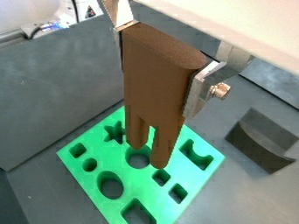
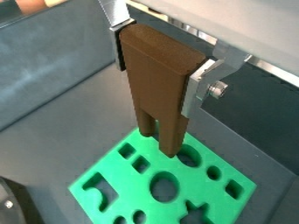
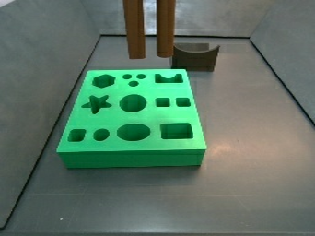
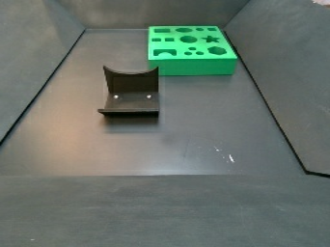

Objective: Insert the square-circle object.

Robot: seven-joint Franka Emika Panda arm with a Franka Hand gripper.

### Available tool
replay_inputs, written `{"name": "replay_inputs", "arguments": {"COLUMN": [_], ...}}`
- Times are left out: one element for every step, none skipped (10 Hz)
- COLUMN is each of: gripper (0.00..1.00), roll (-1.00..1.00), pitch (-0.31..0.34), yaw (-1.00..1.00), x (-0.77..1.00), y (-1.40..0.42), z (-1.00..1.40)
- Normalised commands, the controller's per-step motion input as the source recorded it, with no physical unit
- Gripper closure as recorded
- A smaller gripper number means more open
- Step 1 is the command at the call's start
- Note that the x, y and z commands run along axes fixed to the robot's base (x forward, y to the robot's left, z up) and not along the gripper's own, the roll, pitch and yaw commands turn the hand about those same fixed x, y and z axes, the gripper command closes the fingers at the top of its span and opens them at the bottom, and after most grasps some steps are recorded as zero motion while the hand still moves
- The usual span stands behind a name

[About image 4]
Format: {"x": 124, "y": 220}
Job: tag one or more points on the black curved holder stand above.
{"x": 133, "y": 92}

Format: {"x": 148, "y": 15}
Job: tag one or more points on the green shape sorter block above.
{"x": 189, "y": 50}

